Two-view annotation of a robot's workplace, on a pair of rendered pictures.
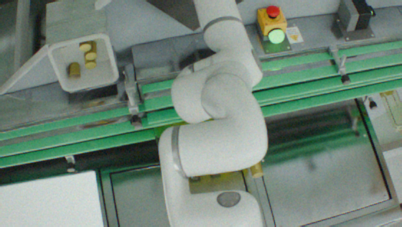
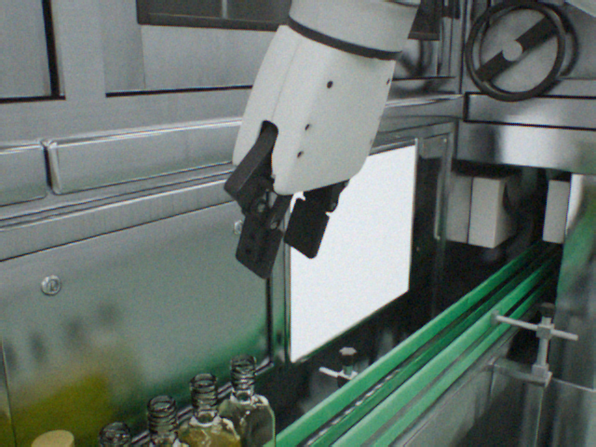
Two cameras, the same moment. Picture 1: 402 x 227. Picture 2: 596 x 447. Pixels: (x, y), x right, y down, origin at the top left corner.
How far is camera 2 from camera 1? 1.00 m
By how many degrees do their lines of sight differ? 54
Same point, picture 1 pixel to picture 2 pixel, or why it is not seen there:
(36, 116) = (426, 431)
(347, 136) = not seen: outside the picture
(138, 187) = (232, 346)
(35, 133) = (420, 399)
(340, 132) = not seen: outside the picture
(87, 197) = (304, 305)
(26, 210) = (374, 264)
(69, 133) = (388, 417)
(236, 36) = not seen: outside the picture
